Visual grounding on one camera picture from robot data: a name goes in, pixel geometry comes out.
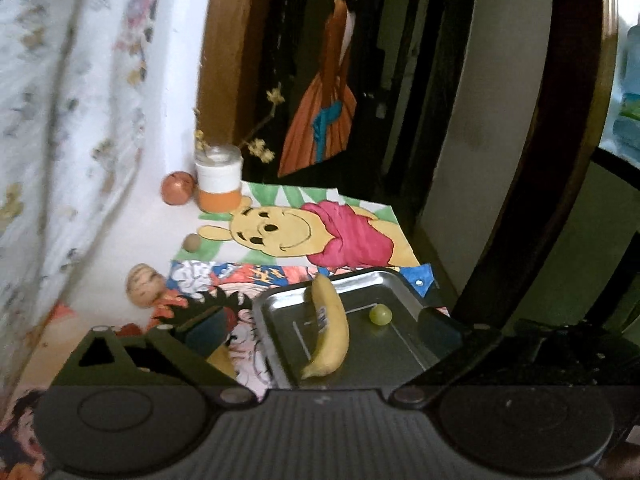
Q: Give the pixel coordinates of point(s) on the red apple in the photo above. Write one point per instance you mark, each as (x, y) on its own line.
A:
(177, 188)

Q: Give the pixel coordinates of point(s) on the brown wooden door frame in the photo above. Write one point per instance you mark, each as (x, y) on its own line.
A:
(230, 59)

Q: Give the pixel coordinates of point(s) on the cartoon print white cloth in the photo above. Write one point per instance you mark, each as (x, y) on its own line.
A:
(72, 130)

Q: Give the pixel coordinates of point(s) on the woman in orange dress painting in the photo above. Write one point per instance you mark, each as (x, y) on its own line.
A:
(322, 123)

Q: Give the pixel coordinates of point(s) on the large yellow banana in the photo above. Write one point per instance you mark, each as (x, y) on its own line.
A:
(332, 330)

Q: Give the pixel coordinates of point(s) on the small spotted banana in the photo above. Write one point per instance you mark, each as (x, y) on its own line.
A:
(222, 361)

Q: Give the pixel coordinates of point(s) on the blue water bottle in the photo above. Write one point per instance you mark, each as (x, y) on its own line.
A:
(626, 126)

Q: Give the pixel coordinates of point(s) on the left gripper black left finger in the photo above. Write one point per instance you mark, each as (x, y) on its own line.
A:
(178, 349)

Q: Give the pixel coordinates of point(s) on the anime character drawing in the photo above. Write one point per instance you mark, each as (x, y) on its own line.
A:
(235, 286)

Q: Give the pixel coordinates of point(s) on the small brown longan fruit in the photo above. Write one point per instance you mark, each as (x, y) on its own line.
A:
(191, 242)

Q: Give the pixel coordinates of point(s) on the green grape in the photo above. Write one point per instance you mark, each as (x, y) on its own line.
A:
(380, 315)

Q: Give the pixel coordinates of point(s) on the white and orange jar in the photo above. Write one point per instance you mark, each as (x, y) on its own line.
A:
(219, 174)

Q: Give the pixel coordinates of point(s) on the metal baking tray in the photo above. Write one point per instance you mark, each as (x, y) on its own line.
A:
(378, 356)

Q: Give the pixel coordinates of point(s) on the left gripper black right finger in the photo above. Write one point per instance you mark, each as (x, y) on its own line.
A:
(590, 353)

